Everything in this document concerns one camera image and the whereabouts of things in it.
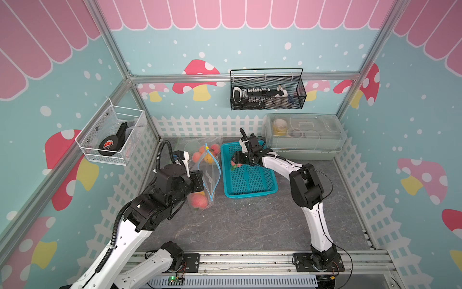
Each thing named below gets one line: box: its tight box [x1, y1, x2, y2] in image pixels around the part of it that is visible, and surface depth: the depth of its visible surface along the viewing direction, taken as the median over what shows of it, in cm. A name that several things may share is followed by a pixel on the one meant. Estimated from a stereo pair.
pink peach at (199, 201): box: [191, 192, 209, 209], surface depth 81 cm
